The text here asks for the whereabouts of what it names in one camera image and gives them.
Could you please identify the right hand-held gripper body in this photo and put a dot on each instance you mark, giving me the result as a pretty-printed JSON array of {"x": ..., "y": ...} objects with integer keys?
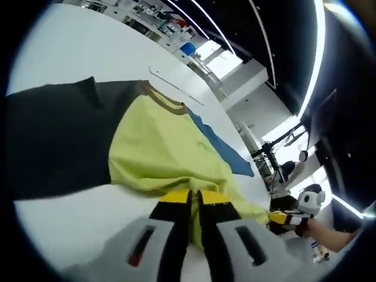
[{"x": 311, "y": 204}]

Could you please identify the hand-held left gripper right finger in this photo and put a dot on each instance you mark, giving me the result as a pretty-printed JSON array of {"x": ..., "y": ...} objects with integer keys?
[{"x": 276, "y": 264}]

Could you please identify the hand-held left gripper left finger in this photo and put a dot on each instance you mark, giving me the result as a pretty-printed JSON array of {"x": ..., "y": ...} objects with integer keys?
[{"x": 117, "y": 258}]

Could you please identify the yellow blue black garment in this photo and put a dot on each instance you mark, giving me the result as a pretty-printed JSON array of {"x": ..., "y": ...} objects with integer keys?
[{"x": 161, "y": 141}]

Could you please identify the white strip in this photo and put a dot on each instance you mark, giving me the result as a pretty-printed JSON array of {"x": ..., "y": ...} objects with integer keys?
[{"x": 176, "y": 86}]

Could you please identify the black monitor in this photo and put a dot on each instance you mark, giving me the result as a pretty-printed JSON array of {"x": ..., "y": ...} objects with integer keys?
[{"x": 321, "y": 114}]

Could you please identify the long curved ceiling light strip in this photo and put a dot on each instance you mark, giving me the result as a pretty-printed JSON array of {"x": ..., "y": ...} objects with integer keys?
[{"x": 315, "y": 58}]

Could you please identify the blue container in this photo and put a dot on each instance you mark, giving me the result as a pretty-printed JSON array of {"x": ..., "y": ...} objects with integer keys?
[{"x": 188, "y": 48}]

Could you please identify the white workbench cabinets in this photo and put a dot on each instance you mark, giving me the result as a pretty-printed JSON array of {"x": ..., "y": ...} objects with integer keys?
[{"x": 158, "y": 23}]

